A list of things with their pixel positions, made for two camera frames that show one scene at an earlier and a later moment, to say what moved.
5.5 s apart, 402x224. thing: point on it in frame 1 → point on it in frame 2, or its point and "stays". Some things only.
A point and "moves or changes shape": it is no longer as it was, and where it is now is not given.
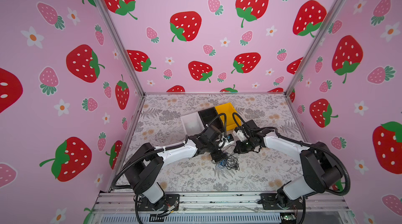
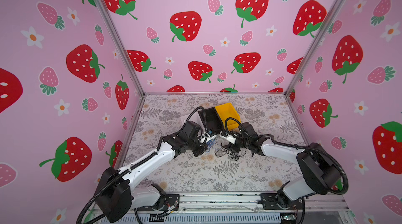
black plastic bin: x=208 y=114 stays
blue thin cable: x=223 y=162 moves or changes shape
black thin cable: x=229 y=160 moves or changes shape
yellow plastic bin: x=228 y=109 stays
